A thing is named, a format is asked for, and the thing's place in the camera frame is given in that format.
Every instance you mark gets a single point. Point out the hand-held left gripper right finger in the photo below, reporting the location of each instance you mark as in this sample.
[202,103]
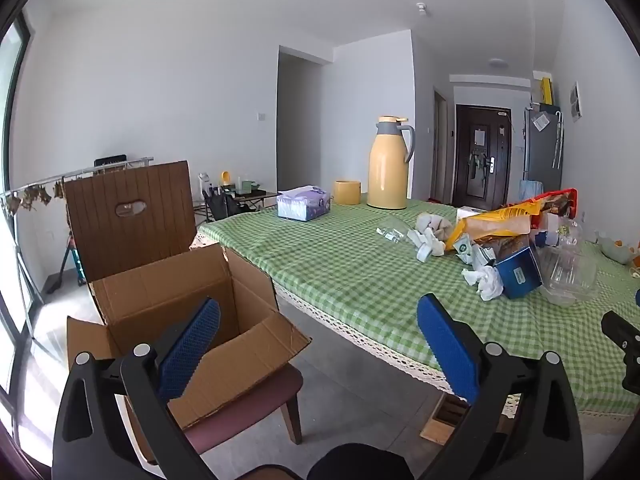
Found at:
[447,350]

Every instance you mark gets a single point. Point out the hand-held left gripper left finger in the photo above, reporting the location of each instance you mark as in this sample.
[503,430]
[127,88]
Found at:
[192,350]

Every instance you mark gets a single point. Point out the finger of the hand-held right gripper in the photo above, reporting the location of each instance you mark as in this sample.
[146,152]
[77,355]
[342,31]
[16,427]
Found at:
[631,347]

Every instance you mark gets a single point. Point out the brown cardboard box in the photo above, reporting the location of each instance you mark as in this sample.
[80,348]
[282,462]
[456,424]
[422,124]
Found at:
[150,285]

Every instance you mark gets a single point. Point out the clear plastic container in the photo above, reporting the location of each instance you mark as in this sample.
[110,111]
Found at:
[567,277]

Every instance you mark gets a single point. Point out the grey-green paper wrapper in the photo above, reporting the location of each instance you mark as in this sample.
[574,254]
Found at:
[465,249]

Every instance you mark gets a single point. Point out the white disposable glove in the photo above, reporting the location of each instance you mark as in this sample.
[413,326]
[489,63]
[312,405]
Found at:
[425,247]

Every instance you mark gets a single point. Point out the blue cardboard carton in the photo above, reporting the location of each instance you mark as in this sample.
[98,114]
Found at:
[520,272]

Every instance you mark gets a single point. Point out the white mesh pouch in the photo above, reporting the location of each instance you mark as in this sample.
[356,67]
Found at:
[435,222]

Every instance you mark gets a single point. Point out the yellow snack bag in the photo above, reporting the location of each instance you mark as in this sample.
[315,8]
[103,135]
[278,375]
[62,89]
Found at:
[500,222]

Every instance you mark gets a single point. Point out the wooden table base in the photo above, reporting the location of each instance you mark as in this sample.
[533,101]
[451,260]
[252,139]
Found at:
[450,417]

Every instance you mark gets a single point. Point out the crumpled white tissue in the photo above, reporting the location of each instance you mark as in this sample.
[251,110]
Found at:
[485,282]

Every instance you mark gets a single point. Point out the grey-green plush toy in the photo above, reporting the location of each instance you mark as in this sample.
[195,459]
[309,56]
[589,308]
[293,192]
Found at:
[617,250]

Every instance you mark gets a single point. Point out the green checked tablecloth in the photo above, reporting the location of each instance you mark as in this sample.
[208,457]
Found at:
[350,270]

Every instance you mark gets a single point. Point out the clear plastic wrap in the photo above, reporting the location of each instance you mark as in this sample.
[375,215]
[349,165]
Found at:
[390,234]

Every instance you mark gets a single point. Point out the clear plastic bottle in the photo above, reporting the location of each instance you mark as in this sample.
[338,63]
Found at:
[565,232]

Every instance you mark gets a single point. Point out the small white box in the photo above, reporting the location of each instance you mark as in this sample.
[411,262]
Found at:
[470,212]

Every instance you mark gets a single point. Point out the green folding stand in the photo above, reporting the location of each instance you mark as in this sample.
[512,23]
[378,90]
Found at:
[77,262]

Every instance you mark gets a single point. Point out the black bag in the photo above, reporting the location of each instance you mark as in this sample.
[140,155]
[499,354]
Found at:
[220,206]

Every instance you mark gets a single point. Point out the red snack bag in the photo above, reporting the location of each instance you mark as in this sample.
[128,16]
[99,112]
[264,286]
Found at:
[557,202]

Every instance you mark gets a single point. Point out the folding side table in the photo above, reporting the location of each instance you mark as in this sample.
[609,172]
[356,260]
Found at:
[255,196]

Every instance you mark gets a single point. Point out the brown wooden chair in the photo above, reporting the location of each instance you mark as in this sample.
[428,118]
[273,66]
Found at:
[130,195]

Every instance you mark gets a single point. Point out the small yellow container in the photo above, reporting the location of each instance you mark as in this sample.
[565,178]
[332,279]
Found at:
[227,178]

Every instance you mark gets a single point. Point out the light blue plastic bag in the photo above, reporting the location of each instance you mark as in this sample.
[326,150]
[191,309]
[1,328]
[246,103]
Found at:
[530,192]

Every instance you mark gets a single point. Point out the purple tissue pack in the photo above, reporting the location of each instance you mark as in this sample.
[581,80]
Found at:
[302,205]

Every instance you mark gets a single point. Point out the yellow cup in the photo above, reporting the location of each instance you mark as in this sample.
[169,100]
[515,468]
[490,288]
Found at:
[347,192]

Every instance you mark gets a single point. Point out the yellow thermos jug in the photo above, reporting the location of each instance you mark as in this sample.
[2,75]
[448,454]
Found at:
[386,170]

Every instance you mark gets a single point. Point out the dark brown entrance door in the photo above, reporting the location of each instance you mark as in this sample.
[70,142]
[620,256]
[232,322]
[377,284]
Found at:
[482,155]

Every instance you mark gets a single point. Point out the grey refrigerator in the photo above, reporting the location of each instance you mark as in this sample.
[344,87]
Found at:
[542,155]

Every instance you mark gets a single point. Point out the metal drying rack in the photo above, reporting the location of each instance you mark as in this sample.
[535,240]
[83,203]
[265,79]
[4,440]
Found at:
[35,195]

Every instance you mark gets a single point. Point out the yellow box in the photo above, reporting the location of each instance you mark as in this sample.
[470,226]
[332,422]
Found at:
[547,91]

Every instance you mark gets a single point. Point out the ceiling sprinkler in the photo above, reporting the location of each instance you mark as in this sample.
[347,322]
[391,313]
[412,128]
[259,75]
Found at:
[422,8]

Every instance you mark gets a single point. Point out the black window frame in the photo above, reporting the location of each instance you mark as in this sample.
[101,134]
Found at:
[12,110]

